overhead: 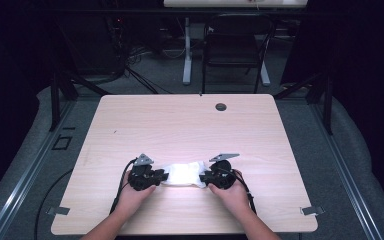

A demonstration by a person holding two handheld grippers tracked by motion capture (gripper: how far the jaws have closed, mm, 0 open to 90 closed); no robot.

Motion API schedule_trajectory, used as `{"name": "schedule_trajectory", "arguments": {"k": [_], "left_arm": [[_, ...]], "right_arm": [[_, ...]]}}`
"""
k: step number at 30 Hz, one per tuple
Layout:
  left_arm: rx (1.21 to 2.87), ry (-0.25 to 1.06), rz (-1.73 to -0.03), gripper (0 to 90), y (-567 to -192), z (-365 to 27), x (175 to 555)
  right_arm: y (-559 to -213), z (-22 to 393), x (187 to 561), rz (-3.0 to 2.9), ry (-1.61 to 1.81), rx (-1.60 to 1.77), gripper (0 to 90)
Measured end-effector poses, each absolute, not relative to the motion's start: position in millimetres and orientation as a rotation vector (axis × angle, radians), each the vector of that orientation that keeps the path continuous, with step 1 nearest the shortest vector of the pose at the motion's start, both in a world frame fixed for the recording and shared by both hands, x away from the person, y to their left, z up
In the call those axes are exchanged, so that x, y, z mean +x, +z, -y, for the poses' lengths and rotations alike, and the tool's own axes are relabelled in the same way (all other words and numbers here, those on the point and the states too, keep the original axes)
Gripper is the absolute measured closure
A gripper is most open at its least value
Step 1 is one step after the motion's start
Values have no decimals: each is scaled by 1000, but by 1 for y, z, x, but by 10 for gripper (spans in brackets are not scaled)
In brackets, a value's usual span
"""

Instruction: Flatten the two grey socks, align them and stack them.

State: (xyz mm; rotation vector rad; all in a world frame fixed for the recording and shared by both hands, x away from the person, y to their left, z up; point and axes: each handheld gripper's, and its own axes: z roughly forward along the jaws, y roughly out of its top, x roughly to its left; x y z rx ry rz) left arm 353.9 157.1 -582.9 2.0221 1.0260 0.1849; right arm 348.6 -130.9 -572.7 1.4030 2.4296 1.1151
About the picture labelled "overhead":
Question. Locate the person's left hand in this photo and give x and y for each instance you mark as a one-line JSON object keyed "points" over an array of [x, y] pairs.
{"points": [[131, 200]]}

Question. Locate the aluminium floor rail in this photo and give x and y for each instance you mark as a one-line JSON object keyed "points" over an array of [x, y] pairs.
{"points": [[343, 166], [26, 173]]}

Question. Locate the black metal stand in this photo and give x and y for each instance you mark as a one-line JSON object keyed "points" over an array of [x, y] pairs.
{"points": [[320, 90], [63, 83]]}

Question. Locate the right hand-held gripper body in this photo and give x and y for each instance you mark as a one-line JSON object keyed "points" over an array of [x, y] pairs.
{"points": [[223, 176]]}

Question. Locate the black folding chair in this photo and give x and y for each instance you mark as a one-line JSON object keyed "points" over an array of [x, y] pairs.
{"points": [[235, 46]]}

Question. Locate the white desk with metal legs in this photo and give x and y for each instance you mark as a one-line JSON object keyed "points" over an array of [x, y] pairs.
{"points": [[188, 50]]}

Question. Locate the person's right hand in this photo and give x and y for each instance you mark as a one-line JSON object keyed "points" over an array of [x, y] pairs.
{"points": [[233, 198]]}

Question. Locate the white sock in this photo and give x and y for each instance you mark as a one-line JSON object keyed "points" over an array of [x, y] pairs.
{"points": [[183, 175], [200, 165]]}

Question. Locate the grey table corner bracket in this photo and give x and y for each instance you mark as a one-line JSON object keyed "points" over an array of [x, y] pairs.
{"points": [[312, 210], [58, 210]]}

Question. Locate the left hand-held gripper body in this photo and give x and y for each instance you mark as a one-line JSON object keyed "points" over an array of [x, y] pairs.
{"points": [[141, 177]]}

